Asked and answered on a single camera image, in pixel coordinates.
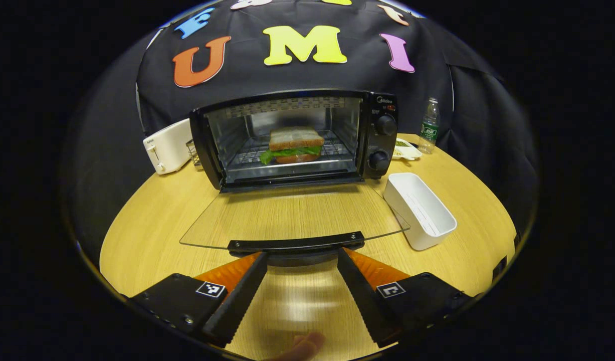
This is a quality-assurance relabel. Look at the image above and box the small white dish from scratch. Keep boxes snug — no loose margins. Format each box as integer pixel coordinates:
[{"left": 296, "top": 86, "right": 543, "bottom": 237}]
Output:
[{"left": 391, "top": 138, "right": 422, "bottom": 161}]

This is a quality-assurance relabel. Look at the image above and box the black electric oven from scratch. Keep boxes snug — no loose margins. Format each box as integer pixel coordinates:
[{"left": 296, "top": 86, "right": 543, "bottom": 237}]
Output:
[{"left": 178, "top": 89, "right": 412, "bottom": 267}]

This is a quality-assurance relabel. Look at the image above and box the black backdrop cloth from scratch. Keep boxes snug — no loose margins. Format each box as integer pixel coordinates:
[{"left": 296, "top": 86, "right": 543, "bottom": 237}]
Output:
[{"left": 62, "top": 0, "right": 538, "bottom": 251}]

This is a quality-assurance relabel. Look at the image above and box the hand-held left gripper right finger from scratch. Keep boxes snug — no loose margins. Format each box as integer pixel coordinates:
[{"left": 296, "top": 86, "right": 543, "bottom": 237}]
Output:
[{"left": 336, "top": 247, "right": 474, "bottom": 348}]

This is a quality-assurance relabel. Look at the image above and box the small metal wire basket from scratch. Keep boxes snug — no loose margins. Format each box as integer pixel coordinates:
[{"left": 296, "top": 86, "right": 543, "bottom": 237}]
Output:
[{"left": 186, "top": 139, "right": 202, "bottom": 167}]

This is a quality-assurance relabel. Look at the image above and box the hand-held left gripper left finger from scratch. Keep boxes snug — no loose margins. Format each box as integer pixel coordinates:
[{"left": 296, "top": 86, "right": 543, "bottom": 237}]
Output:
[{"left": 128, "top": 251, "right": 269, "bottom": 347}]

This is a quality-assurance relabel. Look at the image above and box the white rectangular container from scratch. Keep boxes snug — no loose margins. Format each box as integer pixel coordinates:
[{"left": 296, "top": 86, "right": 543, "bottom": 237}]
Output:
[{"left": 382, "top": 172, "right": 458, "bottom": 251}]

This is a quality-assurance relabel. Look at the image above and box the clear plastic water bottle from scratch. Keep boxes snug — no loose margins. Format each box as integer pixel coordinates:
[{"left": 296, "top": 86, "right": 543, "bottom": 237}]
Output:
[{"left": 418, "top": 97, "right": 441, "bottom": 155}]

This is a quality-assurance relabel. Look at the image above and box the white toaster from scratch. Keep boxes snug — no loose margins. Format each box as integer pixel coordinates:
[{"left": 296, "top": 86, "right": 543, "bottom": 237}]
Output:
[{"left": 143, "top": 118, "right": 193, "bottom": 175}]

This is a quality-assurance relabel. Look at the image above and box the lettuce sandwich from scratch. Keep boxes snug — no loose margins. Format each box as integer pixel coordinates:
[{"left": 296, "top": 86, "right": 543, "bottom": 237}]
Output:
[{"left": 260, "top": 126, "right": 325, "bottom": 166}]

